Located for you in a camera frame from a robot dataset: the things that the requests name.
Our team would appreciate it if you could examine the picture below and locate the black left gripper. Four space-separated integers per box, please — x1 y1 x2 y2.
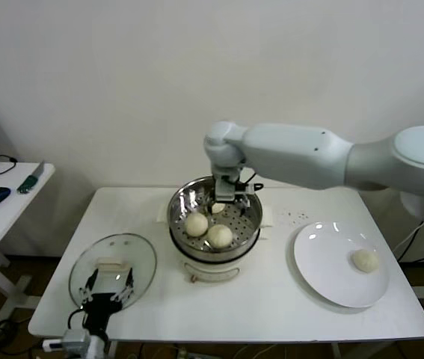
78 268 135 336

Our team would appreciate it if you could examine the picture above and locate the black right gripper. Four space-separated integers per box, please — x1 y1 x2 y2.
200 182 253 218

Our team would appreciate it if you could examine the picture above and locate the round glass pot lid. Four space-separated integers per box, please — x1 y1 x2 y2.
68 233 158 310

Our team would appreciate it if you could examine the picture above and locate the perforated steel steamer basket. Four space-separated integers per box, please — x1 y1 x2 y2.
166 176 263 263

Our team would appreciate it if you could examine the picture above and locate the white electric cooking pot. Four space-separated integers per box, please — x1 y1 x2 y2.
156 201 274 285

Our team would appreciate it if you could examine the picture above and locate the large white plate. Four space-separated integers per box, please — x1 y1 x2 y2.
292 221 390 309

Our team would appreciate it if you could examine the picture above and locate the white side table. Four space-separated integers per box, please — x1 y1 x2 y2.
0 162 55 319

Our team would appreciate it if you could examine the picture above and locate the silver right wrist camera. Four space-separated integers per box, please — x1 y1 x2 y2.
214 175 238 203

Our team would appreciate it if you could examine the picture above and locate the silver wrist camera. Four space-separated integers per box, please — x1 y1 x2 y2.
42 328 93 352
214 175 238 203

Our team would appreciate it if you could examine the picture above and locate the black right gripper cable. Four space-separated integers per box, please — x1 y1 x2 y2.
233 170 265 195

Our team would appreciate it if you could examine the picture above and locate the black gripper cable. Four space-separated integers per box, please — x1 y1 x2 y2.
67 308 89 332
233 170 265 195

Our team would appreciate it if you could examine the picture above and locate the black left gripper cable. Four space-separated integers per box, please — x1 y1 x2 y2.
67 308 89 332

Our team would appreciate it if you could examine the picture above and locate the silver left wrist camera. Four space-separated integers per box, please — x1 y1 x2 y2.
42 328 93 352

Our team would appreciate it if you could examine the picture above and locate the black floor cable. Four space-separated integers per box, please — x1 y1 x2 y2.
0 274 48 356

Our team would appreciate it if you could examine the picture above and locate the green handled utility knife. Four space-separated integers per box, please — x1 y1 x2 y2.
16 161 45 195

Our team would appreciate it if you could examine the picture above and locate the black looped desk cable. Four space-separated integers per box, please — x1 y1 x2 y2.
0 155 17 177

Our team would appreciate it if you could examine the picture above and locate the black wall power cable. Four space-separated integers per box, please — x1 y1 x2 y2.
393 220 424 263

